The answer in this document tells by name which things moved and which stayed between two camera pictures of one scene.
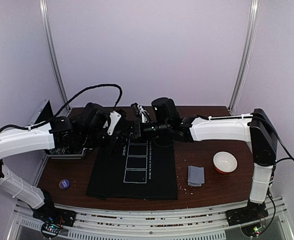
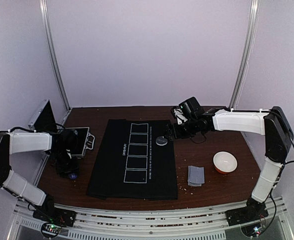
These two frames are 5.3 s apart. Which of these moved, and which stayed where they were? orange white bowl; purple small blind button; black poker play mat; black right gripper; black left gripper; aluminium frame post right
Moved: black right gripper; purple small blind button; black left gripper
Stayed: black poker play mat; orange white bowl; aluminium frame post right
